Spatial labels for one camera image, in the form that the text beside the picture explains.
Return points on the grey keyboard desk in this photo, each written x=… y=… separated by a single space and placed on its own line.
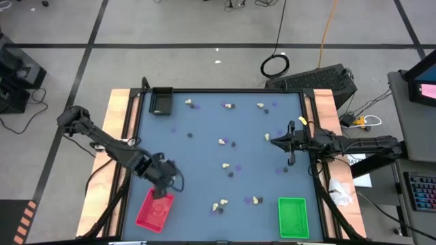
x=405 y=224

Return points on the small black equipment box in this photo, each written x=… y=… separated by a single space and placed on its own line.
x=13 y=98

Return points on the green plastic basket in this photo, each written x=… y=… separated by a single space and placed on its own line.
x=293 y=217

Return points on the backlit black keyboard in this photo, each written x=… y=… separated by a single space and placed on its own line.
x=422 y=192

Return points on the black plastic basket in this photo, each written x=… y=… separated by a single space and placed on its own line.
x=160 y=100

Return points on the black metal beam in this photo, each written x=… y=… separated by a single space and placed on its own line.
x=374 y=167

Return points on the orange striped black floor mat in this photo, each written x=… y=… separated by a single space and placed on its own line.
x=10 y=221

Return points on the yellow tag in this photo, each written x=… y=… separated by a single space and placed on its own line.
x=302 y=120

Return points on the yellow plug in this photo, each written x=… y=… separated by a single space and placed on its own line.
x=359 y=121

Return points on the red plastic basket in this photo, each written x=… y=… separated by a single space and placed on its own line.
x=155 y=214

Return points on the blue table mat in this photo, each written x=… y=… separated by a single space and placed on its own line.
x=197 y=183

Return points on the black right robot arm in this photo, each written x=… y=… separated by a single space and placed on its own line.
x=357 y=144

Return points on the white printed sheet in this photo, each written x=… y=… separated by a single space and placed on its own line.
x=362 y=180

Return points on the large black equipment case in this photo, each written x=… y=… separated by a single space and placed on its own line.
x=20 y=68

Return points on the grey side desk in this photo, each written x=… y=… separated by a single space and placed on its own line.
x=408 y=129

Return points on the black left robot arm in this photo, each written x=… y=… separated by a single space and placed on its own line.
x=102 y=139

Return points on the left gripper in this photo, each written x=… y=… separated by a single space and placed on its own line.
x=163 y=171

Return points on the black power adapter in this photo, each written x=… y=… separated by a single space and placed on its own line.
x=347 y=120

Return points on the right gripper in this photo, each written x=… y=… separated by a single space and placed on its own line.
x=301 y=142

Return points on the black computer monitor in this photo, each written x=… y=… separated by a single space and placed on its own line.
x=425 y=78

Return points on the crumpled white paper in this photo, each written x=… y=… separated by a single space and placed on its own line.
x=339 y=194

